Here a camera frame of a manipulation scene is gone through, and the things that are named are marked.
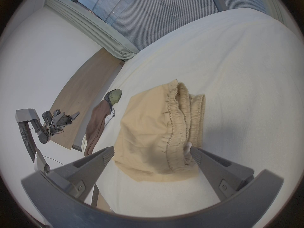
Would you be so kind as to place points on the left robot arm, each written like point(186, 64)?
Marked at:
point(26, 114)

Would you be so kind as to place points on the dark grey garment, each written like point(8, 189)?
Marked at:
point(108, 98)

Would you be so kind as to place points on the white garment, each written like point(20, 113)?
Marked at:
point(109, 117)

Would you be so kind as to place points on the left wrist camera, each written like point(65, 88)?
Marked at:
point(57, 112)

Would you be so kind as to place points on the green garment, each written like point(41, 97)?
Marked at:
point(116, 95)

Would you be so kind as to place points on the grey-green curtain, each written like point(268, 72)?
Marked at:
point(276, 6)
point(95, 27)

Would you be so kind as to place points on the bed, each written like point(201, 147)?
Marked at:
point(237, 79)

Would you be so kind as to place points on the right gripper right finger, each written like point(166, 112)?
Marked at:
point(213, 170)

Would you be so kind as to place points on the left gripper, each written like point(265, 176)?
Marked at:
point(63, 120)

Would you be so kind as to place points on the window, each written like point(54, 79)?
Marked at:
point(154, 8)

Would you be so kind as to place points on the tan shorts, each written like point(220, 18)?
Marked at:
point(147, 132)

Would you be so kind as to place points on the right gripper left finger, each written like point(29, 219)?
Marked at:
point(92, 167)

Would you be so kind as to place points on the brown garment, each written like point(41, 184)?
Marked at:
point(96, 125)

